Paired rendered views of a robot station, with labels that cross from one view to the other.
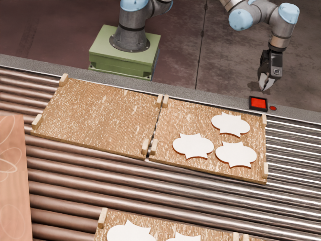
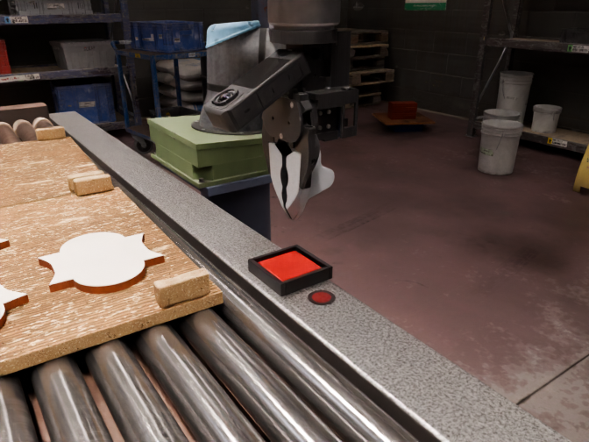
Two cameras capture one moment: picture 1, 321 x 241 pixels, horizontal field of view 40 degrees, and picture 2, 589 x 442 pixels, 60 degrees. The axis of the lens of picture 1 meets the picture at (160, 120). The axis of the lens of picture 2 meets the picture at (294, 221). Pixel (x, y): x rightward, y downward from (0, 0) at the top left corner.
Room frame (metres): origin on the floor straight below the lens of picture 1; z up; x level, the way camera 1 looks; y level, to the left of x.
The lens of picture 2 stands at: (1.18, -0.85, 1.23)
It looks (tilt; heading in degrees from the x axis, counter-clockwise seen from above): 24 degrees down; 54
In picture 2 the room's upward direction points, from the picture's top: straight up
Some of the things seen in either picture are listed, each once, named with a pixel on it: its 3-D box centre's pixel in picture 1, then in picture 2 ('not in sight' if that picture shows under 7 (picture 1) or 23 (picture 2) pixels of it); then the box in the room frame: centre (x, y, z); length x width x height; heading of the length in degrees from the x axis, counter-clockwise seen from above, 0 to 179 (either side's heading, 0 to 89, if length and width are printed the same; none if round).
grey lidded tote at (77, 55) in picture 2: not in sight; (84, 53); (2.51, 4.31, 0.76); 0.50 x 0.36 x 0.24; 5
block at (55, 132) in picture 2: (63, 80); (50, 133); (1.40, 0.41, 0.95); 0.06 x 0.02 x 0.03; 176
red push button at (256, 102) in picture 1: (258, 104); (289, 269); (1.50, -0.39, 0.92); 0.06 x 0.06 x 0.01; 89
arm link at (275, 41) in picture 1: (278, 39); (301, 7); (1.52, -0.39, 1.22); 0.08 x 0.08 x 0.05
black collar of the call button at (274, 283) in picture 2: (258, 104); (289, 268); (1.50, -0.39, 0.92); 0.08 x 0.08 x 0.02; 89
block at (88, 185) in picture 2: (165, 101); (93, 184); (1.38, -0.01, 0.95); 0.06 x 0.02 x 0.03; 177
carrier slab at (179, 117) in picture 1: (210, 137); (23, 265); (1.24, -0.20, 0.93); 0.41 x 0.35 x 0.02; 87
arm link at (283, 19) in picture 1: (284, 20); not in sight; (1.52, -0.39, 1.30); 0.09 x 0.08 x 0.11; 54
